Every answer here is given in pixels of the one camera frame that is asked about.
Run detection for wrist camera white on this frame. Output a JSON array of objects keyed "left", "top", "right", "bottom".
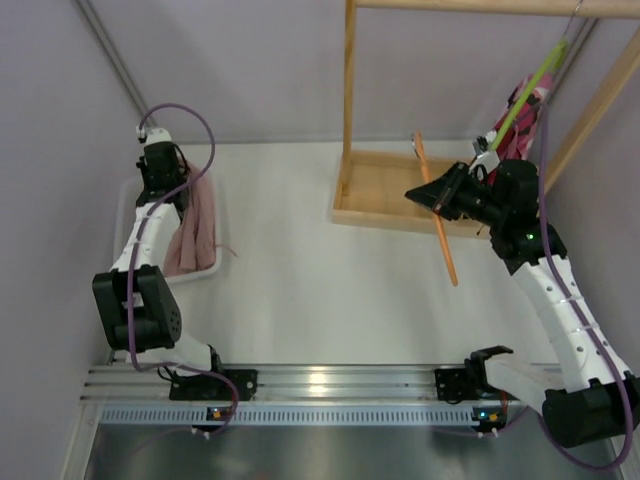
[
  {"left": 470, "top": 130, "right": 500, "bottom": 172},
  {"left": 136, "top": 125, "right": 173, "bottom": 146}
]

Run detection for aluminium mounting rail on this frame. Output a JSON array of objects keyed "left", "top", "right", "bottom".
[{"left": 79, "top": 363, "right": 566, "bottom": 402}]

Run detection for grey slotted cable duct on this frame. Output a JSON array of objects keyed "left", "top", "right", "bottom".
[{"left": 100, "top": 405, "right": 490, "bottom": 427}]

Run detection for wooden clothes rack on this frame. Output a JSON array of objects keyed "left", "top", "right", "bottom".
[{"left": 332, "top": 1, "right": 639, "bottom": 233}]

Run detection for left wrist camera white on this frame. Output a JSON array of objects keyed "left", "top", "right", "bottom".
[{"left": 136, "top": 125, "right": 173, "bottom": 146}]

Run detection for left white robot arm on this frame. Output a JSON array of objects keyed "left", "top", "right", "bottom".
[{"left": 92, "top": 140, "right": 234, "bottom": 389}]

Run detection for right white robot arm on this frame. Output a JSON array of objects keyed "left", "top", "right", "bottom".
[{"left": 405, "top": 159, "right": 639, "bottom": 448}]

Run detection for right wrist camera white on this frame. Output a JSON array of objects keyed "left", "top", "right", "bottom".
[{"left": 470, "top": 130, "right": 500, "bottom": 172}]

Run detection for pink patterned garment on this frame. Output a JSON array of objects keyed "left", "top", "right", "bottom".
[{"left": 497, "top": 73, "right": 553, "bottom": 161}]

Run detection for orange clothes hanger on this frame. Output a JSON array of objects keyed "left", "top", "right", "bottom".
[{"left": 411, "top": 130, "right": 459, "bottom": 287}]

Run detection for pink trousers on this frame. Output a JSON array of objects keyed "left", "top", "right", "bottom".
[{"left": 163, "top": 174, "right": 236, "bottom": 276}]

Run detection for green clothes hanger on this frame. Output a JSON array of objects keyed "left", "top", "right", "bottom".
[{"left": 492, "top": 35, "right": 569, "bottom": 151}]

